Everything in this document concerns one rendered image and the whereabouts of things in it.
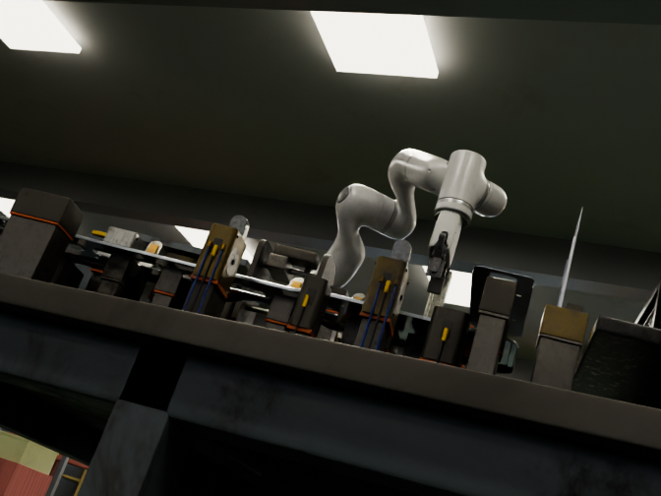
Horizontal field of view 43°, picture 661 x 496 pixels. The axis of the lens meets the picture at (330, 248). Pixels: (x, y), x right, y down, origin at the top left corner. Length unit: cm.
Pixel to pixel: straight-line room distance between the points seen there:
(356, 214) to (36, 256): 87
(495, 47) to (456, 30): 22
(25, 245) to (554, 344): 107
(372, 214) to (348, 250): 13
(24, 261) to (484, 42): 318
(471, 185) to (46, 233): 91
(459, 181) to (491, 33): 265
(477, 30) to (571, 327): 301
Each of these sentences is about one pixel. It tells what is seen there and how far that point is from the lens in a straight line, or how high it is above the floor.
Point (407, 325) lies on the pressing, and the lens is 175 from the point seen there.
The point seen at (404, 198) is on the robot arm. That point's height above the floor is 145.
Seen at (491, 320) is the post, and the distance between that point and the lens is 135.
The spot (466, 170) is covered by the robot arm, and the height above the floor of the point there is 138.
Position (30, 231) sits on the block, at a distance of 185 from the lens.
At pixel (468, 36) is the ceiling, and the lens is 453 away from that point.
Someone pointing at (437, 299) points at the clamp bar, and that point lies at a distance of 196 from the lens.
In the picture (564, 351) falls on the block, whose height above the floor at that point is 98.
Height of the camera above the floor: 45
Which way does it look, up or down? 22 degrees up
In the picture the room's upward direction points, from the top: 19 degrees clockwise
